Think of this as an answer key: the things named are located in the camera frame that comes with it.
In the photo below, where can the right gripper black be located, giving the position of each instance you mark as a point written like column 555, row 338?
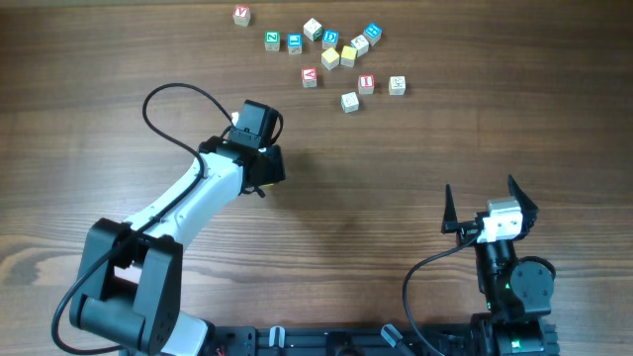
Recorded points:
column 468, row 231

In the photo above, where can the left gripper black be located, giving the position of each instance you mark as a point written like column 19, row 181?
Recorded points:
column 277, row 172

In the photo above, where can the red A letter block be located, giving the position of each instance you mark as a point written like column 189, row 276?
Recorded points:
column 309, row 77

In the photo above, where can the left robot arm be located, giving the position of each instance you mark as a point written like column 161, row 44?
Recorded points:
column 128, row 289

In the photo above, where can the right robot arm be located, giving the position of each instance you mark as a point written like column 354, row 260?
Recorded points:
column 518, row 291

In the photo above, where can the yellow block left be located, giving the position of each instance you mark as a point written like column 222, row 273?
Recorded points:
column 330, row 58

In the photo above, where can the yellow block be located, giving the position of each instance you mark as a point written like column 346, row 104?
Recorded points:
column 348, row 56
column 330, row 58

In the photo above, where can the green Z letter block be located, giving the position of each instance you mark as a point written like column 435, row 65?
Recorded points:
column 272, row 41

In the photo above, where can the blue letter block left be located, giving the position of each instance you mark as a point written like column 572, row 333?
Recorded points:
column 294, row 43

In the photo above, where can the red I letter block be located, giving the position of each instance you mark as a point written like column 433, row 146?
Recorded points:
column 366, row 84

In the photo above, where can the yellow block right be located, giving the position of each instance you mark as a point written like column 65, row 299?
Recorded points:
column 348, row 56

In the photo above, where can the blue D letter block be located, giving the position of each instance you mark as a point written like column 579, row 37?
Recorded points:
column 329, row 39

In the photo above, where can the white green-sided block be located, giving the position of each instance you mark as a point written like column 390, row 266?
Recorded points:
column 313, row 29

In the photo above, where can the red V letter block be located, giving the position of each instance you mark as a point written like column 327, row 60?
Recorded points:
column 241, row 15

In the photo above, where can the blue block far right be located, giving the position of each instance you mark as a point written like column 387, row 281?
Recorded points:
column 372, row 33

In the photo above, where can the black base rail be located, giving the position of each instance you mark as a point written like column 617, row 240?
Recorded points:
column 346, row 341

